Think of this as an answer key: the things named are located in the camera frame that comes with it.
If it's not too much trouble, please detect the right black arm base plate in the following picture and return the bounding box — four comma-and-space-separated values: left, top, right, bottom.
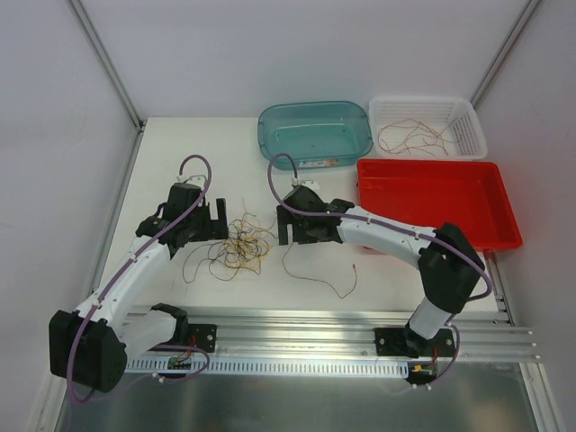
374, 327, 456, 358

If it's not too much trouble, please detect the white perforated plastic basket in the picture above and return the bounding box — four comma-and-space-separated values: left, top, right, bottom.
368, 96, 488, 161

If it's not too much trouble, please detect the aluminium frame post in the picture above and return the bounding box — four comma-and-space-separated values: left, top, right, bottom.
67, 0, 145, 131
470, 0, 544, 109

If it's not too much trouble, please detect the left aluminium frame post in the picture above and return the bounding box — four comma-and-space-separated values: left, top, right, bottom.
67, 0, 145, 131

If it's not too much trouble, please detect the yellow black wire bundle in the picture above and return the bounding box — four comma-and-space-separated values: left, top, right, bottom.
182, 197, 283, 284

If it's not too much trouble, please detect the red plastic tray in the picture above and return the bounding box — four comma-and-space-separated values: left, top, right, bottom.
356, 158, 523, 252

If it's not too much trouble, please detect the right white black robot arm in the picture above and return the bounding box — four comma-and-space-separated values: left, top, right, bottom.
276, 185, 486, 358

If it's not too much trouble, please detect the white slotted cable duct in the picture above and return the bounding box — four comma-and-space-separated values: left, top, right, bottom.
125, 354, 409, 379

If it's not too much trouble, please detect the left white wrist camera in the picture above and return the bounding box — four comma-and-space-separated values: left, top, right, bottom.
176, 175, 207, 187

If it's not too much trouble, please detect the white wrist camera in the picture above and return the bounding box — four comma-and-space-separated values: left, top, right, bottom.
291, 177, 320, 191
176, 175, 207, 187

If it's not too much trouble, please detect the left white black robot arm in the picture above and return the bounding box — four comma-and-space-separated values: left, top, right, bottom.
49, 182, 229, 393

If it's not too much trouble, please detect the right aluminium frame post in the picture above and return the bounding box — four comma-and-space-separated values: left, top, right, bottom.
470, 0, 544, 109

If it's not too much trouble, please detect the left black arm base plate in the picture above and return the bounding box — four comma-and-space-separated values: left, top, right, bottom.
184, 323, 218, 353

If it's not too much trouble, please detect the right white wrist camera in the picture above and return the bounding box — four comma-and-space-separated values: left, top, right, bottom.
291, 177, 320, 191

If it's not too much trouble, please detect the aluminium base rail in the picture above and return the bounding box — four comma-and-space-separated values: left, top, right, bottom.
121, 305, 539, 361

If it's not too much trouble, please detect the teal transparent plastic bin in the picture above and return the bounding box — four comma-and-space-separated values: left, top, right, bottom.
256, 101, 374, 169

